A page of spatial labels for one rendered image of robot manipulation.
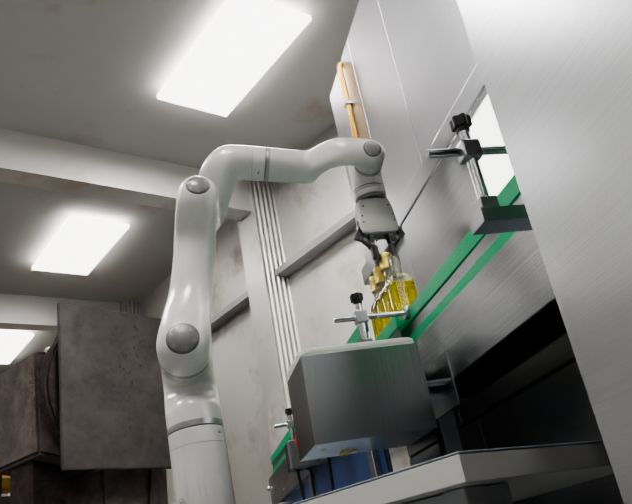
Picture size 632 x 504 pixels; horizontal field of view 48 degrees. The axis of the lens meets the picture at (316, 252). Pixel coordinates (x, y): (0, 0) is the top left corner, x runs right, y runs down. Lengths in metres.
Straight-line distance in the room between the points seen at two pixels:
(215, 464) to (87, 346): 4.59
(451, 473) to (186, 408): 0.80
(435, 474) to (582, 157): 0.43
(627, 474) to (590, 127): 0.28
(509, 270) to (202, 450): 0.76
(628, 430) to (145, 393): 5.76
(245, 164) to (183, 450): 0.74
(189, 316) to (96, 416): 4.38
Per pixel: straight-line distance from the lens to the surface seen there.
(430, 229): 1.82
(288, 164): 1.85
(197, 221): 1.71
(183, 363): 1.54
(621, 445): 0.63
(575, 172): 0.64
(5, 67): 5.50
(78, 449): 5.79
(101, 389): 6.01
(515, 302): 1.09
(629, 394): 0.61
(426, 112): 1.90
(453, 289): 1.33
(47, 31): 5.20
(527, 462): 0.95
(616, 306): 0.61
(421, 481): 0.91
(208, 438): 1.53
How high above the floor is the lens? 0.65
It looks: 24 degrees up
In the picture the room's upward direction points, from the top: 11 degrees counter-clockwise
